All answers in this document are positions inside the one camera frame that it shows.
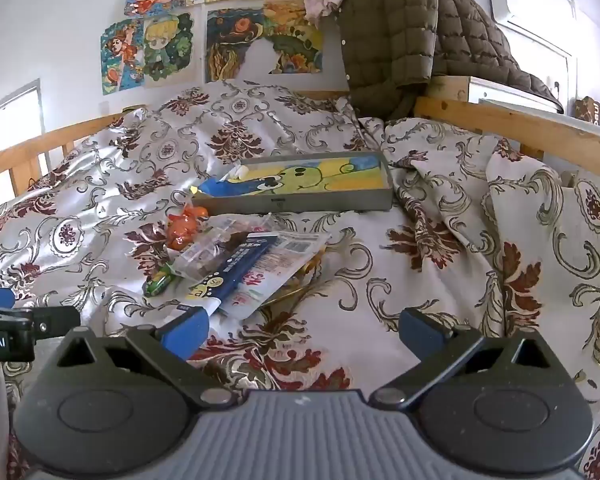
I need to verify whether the window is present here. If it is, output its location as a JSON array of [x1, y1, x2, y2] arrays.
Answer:
[[0, 79, 49, 211]]

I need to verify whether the wooden bed frame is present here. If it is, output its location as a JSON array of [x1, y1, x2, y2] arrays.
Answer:
[[0, 75, 600, 201]]

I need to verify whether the grey tray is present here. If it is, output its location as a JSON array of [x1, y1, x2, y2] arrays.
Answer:
[[192, 151, 395, 215]]

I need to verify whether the floral satin blanket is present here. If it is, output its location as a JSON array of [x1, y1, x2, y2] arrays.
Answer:
[[0, 80, 600, 480]]

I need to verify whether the blue snack packet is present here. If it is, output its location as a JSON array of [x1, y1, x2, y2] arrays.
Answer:
[[177, 239, 272, 314]]

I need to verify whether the blond cartoon figure painting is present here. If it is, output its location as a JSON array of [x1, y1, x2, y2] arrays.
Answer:
[[142, 12, 196, 89]]

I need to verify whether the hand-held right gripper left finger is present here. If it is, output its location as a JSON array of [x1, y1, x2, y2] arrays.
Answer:
[[55, 305, 238, 408]]

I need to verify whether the white air conditioner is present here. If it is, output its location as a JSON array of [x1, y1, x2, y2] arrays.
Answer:
[[489, 0, 579, 37]]

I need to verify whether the brown red printed box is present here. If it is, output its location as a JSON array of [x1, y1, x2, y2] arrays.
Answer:
[[574, 96, 600, 134]]

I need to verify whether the orange snack packet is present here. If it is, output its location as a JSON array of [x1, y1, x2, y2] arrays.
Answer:
[[166, 204, 210, 252]]

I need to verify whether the orange-haired cartoon painting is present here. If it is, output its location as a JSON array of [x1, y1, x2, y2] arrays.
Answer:
[[100, 17, 147, 96]]

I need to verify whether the frog painting sheet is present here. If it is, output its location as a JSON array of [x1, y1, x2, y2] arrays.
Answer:
[[195, 155, 388, 197]]

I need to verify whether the white cabinet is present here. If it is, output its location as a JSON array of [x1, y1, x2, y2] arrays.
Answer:
[[467, 75, 564, 112]]

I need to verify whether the white red-print snack packet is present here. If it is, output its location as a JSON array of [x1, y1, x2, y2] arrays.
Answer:
[[220, 232, 332, 319]]

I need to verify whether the green candy packet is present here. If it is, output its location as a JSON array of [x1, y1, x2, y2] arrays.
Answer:
[[144, 262, 177, 297]]

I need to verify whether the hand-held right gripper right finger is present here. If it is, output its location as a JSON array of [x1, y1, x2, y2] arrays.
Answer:
[[369, 307, 557, 408]]

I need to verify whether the clear nut bar packet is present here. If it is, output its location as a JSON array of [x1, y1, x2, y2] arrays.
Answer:
[[172, 232, 242, 282]]

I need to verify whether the yellow snack packet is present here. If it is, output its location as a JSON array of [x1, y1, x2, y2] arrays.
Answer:
[[262, 247, 332, 308]]

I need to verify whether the olive quilted jacket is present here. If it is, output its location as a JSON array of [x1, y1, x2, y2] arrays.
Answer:
[[330, 0, 567, 122]]

